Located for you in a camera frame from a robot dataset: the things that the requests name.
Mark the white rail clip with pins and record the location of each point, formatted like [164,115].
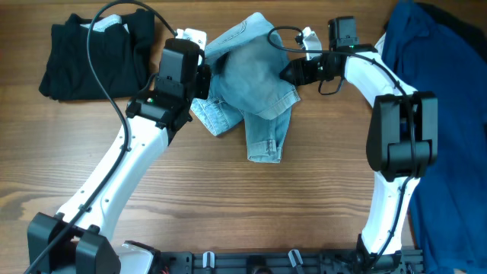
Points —
[208,260]
[295,258]

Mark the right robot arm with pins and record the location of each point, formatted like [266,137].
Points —
[402,137]

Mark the left white rail clip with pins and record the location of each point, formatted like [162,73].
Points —
[208,260]

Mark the folded black garment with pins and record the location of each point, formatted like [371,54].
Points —
[113,58]

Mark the light blue denim shorts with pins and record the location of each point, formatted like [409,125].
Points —
[245,87]

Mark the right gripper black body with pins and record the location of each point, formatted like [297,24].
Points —
[291,74]

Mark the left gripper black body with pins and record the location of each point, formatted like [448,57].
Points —
[202,81]

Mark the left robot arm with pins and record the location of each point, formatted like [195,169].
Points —
[77,238]

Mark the dark blue shirt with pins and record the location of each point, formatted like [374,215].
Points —
[448,207]

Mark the white garment under pile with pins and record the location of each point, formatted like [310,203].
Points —
[379,46]

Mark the right white rail clip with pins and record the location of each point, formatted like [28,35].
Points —
[295,258]

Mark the black garment top right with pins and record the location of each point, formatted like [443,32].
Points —
[471,34]

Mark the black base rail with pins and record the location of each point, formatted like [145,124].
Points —
[323,262]

